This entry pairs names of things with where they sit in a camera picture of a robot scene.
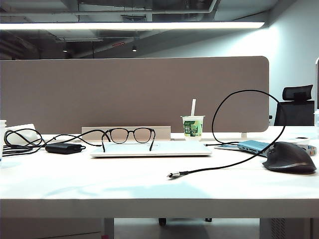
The brown desk divider panel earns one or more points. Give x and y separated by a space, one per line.
124 94

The white desk leg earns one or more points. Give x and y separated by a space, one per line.
109 229

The perforated white desk leg panel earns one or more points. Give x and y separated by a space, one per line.
284 229

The silver closed laptop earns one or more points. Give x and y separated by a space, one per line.
174 149

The green printed drink cup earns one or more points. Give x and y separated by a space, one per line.
193 129

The white drinking straw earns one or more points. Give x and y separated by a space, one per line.
193 107

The black round eyeglasses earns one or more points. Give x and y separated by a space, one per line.
119 135

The flat blue card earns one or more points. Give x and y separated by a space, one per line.
224 147

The red ceiling sign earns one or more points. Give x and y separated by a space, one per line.
118 44

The blue USB hub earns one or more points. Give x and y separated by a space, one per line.
251 145

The long ceiling light strip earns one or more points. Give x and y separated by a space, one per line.
124 26

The black power adapter brick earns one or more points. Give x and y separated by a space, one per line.
62 148

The black caster wheel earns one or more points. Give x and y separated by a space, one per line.
162 221
208 219

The white tissue pack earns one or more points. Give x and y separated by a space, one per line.
30 135

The black mesh office chair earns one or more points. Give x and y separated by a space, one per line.
294 112

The black computer mouse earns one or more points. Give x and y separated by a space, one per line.
289 156

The white device with black window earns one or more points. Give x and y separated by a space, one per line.
299 141

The white paper cup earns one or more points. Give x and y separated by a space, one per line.
2 134

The white rounded panel frame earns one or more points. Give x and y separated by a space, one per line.
317 82

